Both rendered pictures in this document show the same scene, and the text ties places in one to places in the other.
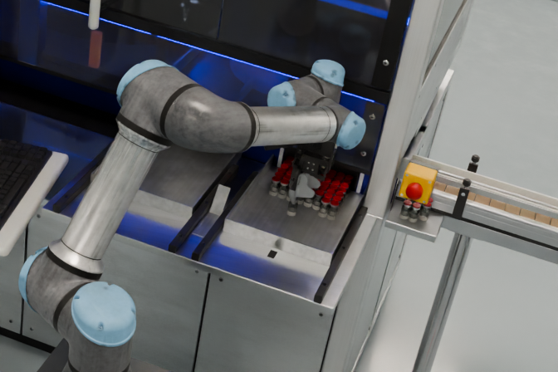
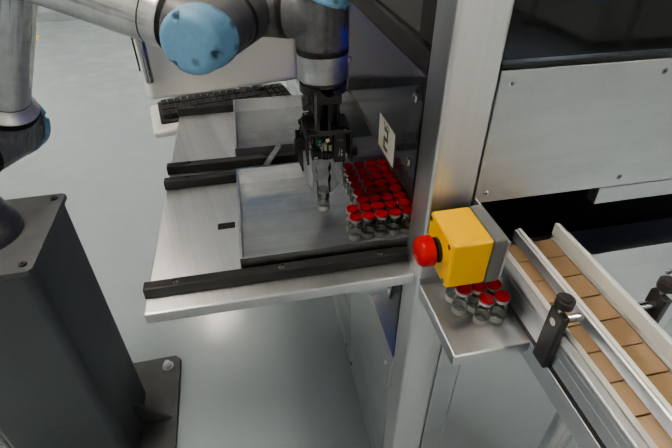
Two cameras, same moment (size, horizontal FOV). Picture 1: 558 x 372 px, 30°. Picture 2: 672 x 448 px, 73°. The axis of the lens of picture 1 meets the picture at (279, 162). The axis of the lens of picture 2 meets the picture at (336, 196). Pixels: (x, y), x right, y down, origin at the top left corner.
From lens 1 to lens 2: 2.14 m
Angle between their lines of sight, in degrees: 54
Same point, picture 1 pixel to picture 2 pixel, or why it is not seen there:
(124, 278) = not seen: hidden behind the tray
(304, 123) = not seen: outside the picture
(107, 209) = not seen: outside the picture
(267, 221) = (288, 200)
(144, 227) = (197, 149)
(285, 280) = (179, 252)
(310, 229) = (309, 232)
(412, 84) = (448, 27)
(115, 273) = not seen: hidden behind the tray
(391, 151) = (426, 168)
